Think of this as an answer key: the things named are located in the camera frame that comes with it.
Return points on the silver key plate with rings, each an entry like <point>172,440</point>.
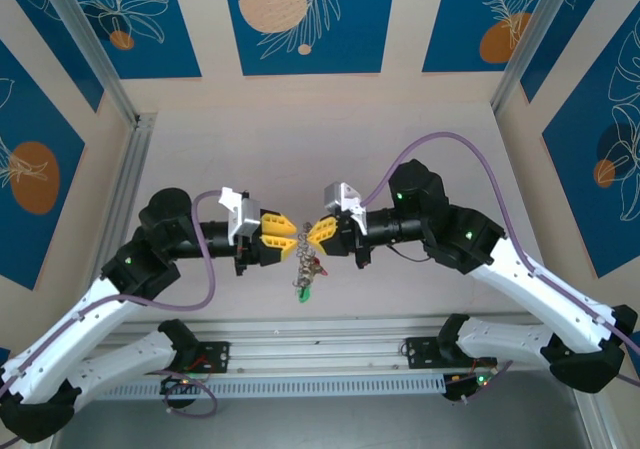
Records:
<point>304,269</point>

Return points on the green key tag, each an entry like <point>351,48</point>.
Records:
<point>304,296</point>

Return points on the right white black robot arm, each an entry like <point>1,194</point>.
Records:
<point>550,289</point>

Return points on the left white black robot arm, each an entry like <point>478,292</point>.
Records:
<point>65,329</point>

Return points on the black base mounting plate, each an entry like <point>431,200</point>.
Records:
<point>422,351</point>
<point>217,356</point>

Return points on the aluminium side rail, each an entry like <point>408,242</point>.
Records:
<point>132,179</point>

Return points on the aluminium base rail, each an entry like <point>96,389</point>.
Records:
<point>310,349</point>

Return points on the aluminium corner post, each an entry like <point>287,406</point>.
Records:
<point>536,34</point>
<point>84,34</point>

